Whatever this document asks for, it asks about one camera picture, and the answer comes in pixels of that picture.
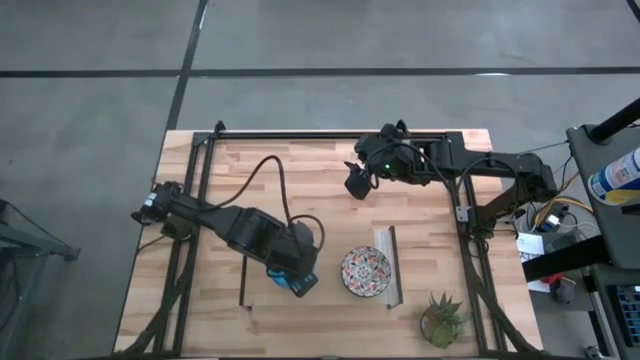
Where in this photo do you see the black aluminium table frame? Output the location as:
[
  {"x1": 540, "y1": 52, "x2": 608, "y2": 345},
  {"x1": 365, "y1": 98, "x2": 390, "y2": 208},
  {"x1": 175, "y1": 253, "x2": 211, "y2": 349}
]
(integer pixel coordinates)
[{"x1": 114, "y1": 119, "x2": 544, "y2": 358}]

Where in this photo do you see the grey metal stand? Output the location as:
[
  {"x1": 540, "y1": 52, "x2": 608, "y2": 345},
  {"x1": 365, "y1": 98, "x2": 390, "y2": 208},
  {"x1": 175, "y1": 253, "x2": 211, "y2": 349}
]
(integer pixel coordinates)
[{"x1": 0, "y1": 198, "x2": 82, "y2": 351}]

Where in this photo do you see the white paper sheet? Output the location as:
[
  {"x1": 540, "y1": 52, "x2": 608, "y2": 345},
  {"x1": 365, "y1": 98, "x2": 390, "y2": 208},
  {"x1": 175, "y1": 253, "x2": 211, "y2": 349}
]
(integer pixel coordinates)
[{"x1": 514, "y1": 231, "x2": 547, "y2": 294}]

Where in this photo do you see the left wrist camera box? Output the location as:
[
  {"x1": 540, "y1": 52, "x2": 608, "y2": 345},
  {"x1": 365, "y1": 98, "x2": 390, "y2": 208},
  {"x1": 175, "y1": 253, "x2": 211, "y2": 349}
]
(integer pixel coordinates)
[{"x1": 288, "y1": 272, "x2": 321, "y2": 300}]

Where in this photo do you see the black monitor pole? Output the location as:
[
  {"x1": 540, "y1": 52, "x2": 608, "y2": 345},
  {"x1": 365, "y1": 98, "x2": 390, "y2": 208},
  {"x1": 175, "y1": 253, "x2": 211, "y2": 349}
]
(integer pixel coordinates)
[{"x1": 586, "y1": 96, "x2": 640, "y2": 145}]

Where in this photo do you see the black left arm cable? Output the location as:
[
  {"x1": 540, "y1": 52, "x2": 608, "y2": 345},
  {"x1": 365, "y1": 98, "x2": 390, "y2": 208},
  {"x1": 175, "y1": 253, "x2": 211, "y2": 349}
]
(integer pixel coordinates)
[{"x1": 198, "y1": 154, "x2": 327, "y2": 254}]

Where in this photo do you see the dark keyboard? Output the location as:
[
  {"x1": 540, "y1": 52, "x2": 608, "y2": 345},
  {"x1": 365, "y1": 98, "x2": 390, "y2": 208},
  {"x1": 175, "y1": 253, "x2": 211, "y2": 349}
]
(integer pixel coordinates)
[{"x1": 603, "y1": 283, "x2": 640, "y2": 347}]

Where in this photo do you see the grey side table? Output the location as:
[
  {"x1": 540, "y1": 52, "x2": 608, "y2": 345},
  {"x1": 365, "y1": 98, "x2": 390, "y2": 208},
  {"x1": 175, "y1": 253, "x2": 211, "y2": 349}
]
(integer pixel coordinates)
[{"x1": 519, "y1": 123, "x2": 640, "y2": 284}]

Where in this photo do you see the succulent plant in pot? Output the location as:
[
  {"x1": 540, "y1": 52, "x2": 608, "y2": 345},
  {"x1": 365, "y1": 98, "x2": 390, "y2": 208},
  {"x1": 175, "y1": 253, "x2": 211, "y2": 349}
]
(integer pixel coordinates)
[{"x1": 418, "y1": 291, "x2": 472, "y2": 350}]

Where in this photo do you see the blue plastic mini bowl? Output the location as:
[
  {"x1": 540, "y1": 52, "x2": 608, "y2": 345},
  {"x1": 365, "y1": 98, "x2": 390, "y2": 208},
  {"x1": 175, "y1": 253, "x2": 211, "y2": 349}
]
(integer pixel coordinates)
[{"x1": 266, "y1": 267, "x2": 302, "y2": 291}]

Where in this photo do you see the white wipes canister blue label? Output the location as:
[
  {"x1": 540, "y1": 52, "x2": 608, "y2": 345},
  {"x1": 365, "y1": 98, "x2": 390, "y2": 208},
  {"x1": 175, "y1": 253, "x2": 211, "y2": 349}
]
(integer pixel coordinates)
[{"x1": 586, "y1": 146, "x2": 640, "y2": 207}]

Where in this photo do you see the small grey cup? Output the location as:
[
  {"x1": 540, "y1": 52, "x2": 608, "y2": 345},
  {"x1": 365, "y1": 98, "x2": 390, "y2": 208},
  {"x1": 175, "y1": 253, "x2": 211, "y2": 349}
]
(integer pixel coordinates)
[{"x1": 551, "y1": 277, "x2": 577, "y2": 306}]

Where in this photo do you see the patterned ceramic plate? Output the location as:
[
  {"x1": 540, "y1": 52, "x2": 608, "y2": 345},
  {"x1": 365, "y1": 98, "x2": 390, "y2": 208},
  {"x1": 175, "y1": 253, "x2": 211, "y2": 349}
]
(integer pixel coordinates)
[{"x1": 340, "y1": 245, "x2": 393, "y2": 299}]

